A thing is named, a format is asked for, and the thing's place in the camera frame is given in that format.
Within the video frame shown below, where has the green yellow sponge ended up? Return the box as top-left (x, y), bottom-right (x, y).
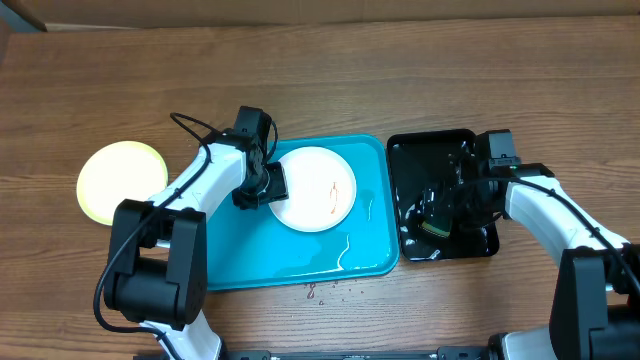
top-left (420, 217), bottom-right (452, 238)

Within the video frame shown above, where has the white plate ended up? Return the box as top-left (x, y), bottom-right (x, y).
top-left (269, 146), bottom-right (357, 233)

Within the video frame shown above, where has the yellow plate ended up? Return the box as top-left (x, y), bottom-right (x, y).
top-left (76, 141), bottom-right (168, 226)

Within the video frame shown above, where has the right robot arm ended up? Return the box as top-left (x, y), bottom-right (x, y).
top-left (417, 155), bottom-right (639, 360)

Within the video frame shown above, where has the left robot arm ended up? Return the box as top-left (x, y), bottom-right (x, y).
top-left (93, 143), bottom-right (287, 359)

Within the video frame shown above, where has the black plastic tray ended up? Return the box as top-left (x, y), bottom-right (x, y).
top-left (387, 129), bottom-right (500, 262)

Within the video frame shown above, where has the teal plastic tray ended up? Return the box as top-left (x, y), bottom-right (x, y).
top-left (207, 134), bottom-right (399, 291)

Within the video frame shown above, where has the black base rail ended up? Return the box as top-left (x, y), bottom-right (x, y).
top-left (134, 345), bottom-right (491, 360)

